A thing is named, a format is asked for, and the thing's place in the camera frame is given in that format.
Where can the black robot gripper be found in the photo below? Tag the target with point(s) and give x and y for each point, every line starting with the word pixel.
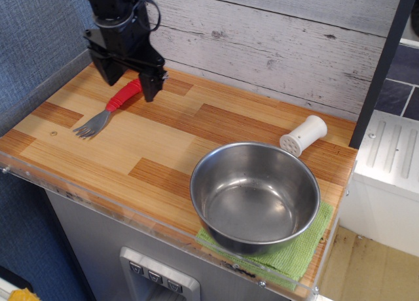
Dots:
pixel 118 45

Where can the red handled metal fork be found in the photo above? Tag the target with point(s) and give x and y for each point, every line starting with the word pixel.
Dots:
pixel 99 121

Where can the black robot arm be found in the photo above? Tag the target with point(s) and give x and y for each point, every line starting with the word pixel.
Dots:
pixel 112 9

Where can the stainless steel pot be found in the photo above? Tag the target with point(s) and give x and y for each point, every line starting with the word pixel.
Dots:
pixel 254 198

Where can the white salt shaker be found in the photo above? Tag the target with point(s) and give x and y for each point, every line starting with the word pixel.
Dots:
pixel 312 129

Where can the clear acrylic edge guard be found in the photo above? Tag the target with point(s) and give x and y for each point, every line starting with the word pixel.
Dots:
pixel 97 228

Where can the silver dispenser button panel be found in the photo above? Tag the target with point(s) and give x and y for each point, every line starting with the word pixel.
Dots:
pixel 149 279

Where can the green cloth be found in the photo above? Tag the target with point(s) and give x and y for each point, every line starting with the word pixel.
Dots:
pixel 291 261

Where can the yellow object in corner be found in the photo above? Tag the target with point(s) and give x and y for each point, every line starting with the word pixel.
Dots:
pixel 21 295

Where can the white ridged sink unit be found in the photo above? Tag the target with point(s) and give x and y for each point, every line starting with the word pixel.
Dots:
pixel 381 201

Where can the dark grey right post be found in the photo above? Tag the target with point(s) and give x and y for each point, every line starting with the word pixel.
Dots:
pixel 388 52

